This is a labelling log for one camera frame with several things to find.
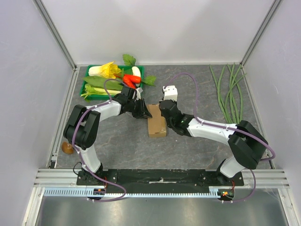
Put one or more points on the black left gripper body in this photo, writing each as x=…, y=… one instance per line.
x=135, y=108

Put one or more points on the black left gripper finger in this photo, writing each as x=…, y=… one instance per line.
x=137, y=113
x=144, y=110

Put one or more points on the brown cardboard express box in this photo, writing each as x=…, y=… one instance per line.
x=157, y=123

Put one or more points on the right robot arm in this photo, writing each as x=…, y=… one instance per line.
x=244, y=140

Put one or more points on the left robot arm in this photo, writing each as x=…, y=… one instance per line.
x=82, y=126

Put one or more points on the red chili pepper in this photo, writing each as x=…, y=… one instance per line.
x=131, y=81

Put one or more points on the green leaf beside tray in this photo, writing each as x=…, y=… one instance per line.
x=149, y=80

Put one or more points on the white radish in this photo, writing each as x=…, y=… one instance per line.
x=136, y=73

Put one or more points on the green plastic tray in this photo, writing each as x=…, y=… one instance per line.
x=124, y=68

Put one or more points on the large green leaf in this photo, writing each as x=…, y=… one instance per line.
x=101, y=82

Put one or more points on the yellow napa cabbage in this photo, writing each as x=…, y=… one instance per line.
x=108, y=70

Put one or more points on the green leaf sprig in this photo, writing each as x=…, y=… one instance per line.
x=129, y=60

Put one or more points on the green white celery stalk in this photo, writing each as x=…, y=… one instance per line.
x=90, y=93

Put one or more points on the brown toy mushroom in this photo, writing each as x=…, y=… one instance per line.
x=67, y=148

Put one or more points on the green long beans bundle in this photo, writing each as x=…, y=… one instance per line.
x=232, y=105

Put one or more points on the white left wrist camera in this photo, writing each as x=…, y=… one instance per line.
x=139, y=91

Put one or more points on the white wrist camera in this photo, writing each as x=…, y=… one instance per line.
x=139, y=91
x=170, y=93

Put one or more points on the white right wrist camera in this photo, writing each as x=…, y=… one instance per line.
x=170, y=93

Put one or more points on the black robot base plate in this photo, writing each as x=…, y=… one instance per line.
x=169, y=180

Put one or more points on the slotted white cable duct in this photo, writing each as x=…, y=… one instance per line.
x=99, y=192

